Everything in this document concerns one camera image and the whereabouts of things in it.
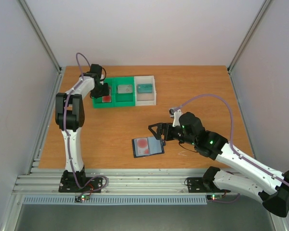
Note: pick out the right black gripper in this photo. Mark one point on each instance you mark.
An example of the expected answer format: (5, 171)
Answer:
(164, 131)

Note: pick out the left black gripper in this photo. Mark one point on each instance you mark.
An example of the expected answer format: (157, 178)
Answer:
(106, 93)

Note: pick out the dark blue card holder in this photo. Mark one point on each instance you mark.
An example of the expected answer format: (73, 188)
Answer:
(155, 147)

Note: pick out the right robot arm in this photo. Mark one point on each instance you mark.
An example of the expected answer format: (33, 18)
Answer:
(264, 184)

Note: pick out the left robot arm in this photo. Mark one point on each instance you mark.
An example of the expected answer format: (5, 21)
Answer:
(70, 118)

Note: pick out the red card in holder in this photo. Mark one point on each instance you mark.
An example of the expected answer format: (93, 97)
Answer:
(141, 147)

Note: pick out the grey bird card stack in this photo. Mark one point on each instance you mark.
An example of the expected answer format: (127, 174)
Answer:
(124, 89)

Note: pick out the teal card stack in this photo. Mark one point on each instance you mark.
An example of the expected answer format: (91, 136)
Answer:
(144, 88)

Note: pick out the left green bin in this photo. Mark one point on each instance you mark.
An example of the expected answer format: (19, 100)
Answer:
(97, 103)

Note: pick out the green bin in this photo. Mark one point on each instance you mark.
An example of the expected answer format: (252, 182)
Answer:
(97, 103)
(124, 98)

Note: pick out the middle green bin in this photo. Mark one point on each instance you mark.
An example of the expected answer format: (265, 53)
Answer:
(124, 98)

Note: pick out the white bin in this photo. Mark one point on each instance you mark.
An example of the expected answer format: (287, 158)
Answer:
(145, 99)

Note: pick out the right circuit board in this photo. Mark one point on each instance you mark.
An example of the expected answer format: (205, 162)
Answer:
(214, 197)

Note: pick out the circuit board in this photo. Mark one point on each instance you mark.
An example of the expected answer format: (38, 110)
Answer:
(214, 197)
(82, 198)

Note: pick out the left circuit board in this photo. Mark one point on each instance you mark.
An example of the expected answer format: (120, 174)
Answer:
(82, 198)

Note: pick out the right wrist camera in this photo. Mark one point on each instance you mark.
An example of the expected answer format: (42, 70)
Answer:
(175, 114)

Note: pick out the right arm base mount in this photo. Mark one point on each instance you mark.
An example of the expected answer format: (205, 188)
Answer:
(196, 184)

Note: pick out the aluminium rail frame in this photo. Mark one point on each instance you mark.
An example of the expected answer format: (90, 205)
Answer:
(121, 181)

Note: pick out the grey slotted cable duct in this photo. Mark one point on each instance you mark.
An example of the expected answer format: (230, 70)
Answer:
(116, 200)

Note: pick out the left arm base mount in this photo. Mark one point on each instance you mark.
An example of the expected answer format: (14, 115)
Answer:
(80, 183)

